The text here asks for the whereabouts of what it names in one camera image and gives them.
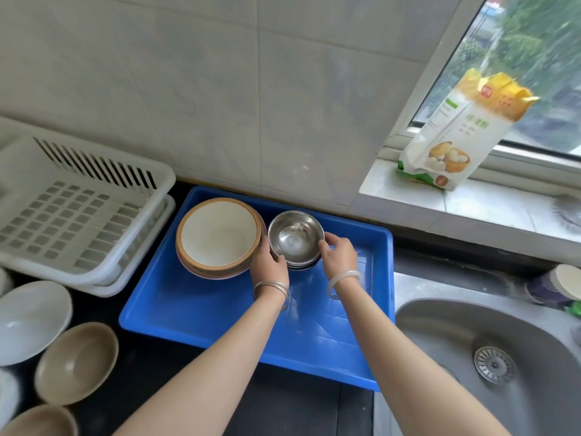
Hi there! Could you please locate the person's right hand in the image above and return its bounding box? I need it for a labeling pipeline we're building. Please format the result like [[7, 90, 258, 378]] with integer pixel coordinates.
[[318, 232, 359, 282]]

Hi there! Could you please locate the person's left hand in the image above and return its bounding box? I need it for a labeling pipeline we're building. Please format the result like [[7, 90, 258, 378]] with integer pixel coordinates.
[[248, 236, 291, 288]]

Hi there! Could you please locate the pink rimmed elephant print bowl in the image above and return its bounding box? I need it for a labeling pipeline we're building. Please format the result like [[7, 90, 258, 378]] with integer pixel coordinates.
[[177, 251, 269, 281]]

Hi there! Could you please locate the cream bowl with orange rim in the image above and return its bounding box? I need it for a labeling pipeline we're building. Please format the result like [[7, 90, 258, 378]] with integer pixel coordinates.
[[176, 197, 266, 276]]

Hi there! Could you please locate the blue plastic tray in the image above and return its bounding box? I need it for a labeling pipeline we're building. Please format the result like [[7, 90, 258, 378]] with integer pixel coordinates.
[[119, 185, 395, 392]]

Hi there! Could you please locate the tan bowl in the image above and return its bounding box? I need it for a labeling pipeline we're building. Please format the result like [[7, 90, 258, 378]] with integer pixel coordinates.
[[0, 403, 79, 436], [34, 322, 120, 407]]

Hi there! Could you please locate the white plastic dish rack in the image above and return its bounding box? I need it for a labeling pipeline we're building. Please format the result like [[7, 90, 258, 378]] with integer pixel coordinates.
[[0, 136, 177, 286]]

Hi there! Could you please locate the white bowl with dark mark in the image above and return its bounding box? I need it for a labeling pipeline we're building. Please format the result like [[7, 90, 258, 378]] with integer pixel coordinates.
[[0, 369, 21, 423]]

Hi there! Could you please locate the person's right forearm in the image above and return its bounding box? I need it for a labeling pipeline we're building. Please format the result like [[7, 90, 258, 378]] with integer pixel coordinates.
[[335, 279, 511, 436]]

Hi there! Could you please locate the person's left forearm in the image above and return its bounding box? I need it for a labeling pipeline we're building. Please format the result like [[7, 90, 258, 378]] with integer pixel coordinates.
[[113, 290, 289, 436]]

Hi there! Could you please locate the black countertop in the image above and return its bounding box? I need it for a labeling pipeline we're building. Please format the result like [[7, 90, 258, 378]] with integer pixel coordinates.
[[0, 179, 581, 436]]

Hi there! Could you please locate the silver wrist bangle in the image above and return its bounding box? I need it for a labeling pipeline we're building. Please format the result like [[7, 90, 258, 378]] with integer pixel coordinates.
[[252, 280, 291, 312]]

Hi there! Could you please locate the white jade bangle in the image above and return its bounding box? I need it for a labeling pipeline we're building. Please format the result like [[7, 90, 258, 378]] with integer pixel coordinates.
[[326, 269, 364, 299]]

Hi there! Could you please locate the white tiled window sill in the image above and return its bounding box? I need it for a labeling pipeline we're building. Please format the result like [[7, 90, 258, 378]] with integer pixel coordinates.
[[358, 158, 581, 268]]

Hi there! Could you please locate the white and yellow flour bag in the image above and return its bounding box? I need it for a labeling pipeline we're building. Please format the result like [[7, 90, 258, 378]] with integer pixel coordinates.
[[396, 67, 541, 192]]

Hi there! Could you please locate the metal sink strainer plug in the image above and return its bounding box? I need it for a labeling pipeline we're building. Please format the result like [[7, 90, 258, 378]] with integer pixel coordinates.
[[473, 345, 518, 386]]

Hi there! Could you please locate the purple paper cup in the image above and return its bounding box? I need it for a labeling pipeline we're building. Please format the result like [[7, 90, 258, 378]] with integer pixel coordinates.
[[525, 263, 581, 309]]

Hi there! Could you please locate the stainless steel double sink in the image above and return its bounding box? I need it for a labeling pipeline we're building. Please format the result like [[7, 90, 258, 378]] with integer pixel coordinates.
[[372, 272, 581, 436]]

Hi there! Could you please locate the white window frame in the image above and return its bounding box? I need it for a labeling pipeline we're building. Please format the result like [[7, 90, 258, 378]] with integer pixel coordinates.
[[379, 0, 581, 187]]

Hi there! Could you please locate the steel wire scrubber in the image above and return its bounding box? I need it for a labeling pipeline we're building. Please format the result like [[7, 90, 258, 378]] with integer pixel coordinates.
[[551, 194, 581, 232]]

